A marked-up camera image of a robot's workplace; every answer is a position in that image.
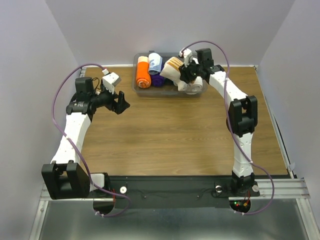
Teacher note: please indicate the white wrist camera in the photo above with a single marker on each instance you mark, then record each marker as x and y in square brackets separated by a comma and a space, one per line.
[187, 56]
[110, 81]

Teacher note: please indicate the white rolled towel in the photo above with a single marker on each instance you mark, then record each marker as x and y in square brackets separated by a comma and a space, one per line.
[192, 88]

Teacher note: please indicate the purple rolled towel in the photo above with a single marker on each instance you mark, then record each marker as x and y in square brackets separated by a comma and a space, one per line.
[157, 80]

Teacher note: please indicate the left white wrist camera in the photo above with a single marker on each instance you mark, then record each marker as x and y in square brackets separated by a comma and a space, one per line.
[110, 81]

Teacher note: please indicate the clear plastic bin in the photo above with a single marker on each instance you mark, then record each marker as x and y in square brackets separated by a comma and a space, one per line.
[165, 90]

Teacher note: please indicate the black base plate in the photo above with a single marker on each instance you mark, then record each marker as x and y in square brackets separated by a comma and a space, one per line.
[172, 192]

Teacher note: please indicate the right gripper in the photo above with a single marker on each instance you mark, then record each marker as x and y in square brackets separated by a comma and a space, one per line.
[185, 75]

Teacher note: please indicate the aluminium frame rail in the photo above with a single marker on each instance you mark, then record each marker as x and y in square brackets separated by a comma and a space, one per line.
[174, 136]

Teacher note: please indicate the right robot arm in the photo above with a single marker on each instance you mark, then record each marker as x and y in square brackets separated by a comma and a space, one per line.
[241, 112]

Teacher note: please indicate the light blue towel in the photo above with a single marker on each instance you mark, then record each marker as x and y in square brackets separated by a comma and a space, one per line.
[155, 63]

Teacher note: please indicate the dark grey rolled towel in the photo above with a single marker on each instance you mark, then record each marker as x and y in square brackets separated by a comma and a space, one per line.
[169, 82]

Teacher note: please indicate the yellow striped towel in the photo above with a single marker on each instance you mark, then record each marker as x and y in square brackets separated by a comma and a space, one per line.
[171, 70]

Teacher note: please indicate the orange rolled towel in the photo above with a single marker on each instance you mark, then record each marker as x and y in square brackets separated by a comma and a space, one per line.
[143, 78]

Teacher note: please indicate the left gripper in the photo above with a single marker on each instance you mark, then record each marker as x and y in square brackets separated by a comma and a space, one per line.
[119, 107]

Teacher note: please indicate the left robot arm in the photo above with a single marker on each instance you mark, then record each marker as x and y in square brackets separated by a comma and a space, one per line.
[67, 176]

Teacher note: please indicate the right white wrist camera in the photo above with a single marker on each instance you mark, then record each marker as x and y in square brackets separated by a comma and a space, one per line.
[187, 56]

